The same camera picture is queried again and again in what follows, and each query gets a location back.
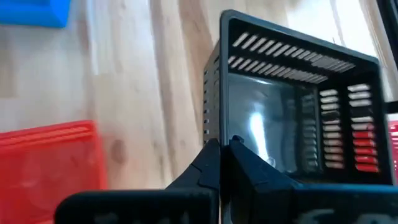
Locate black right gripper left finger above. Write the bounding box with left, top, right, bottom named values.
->
left=164, top=139, right=221, bottom=191

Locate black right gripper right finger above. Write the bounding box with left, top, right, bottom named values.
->
left=221, top=135, right=300, bottom=224

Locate black plastic slotted basket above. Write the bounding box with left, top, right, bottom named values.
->
left=202, top=9, right=396, bottom=186

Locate red plastic slotted basket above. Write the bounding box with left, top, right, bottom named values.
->
left=387, top=120, right=398, bottom=149
left=0, top=119, right=108, bottom=224

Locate blue plastic slotted basket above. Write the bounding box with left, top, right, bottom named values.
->
left=0, top=0, right=72, bottom=29

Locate wooden shelf with black frame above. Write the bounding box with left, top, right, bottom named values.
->
left=375, top=0, right=398, bottom=113

